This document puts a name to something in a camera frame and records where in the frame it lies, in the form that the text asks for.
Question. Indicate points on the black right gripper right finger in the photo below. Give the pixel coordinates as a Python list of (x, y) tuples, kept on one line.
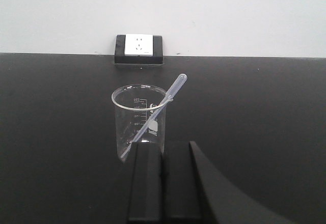
[(195, 191)]

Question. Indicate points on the clear glass beaker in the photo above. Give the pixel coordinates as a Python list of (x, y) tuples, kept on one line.
[(138, 122)]

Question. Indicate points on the white wall power socket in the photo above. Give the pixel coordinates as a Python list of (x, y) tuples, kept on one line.
[(138, 49)]

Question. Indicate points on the clear plastic pipette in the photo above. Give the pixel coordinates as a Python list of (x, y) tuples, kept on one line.
[(163, 104)]

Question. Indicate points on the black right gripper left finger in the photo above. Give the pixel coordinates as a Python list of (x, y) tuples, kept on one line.
[(145, 200)]

